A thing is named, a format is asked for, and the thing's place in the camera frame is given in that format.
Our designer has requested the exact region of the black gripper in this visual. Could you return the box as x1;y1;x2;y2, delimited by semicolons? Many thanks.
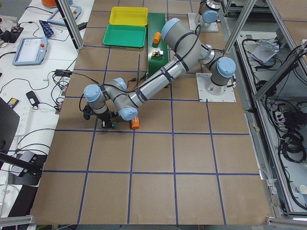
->
97;110;111;123

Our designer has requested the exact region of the green push button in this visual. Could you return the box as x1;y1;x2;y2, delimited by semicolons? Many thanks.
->
110;111;120;118
101;120;117;129

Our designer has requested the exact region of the orange cylinder labelled 4680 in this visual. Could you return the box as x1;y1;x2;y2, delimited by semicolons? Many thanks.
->
130;115;140;130

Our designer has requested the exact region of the plain orange cylinder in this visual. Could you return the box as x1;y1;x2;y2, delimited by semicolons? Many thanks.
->
153;32;161;44

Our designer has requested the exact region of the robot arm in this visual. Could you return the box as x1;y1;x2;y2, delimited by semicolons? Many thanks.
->
83;18;236;125
197;0;221;25

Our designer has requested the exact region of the green conveyor belt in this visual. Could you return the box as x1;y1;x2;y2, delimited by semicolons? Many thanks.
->
144;13;169;80

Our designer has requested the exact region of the white power strip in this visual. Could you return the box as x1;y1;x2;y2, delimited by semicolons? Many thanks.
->
14;106;32;136

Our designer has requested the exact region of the green tray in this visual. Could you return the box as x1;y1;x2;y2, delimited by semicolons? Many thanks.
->
102;24;147;48

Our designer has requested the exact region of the black power adapter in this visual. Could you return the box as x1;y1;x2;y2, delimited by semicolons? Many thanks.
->
77;22;87;31

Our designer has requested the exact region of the blue teach pendant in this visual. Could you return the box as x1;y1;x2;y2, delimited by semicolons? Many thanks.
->
12;37;48;66
47;5;82;27

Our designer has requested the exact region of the yellow tray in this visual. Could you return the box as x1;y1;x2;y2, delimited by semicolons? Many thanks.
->
109;6;148;26

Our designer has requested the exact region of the blue plaid cloth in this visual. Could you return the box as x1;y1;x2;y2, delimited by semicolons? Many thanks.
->
39;20;54;38

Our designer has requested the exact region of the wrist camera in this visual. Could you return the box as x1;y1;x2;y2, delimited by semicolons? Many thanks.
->
83;105;92;120

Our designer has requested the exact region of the aluminium frame post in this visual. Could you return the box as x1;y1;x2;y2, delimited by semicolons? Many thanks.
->
55;0;84;50

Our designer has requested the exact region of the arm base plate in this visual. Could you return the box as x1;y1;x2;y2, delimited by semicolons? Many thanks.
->
196;73;236;103
188;13;218;33

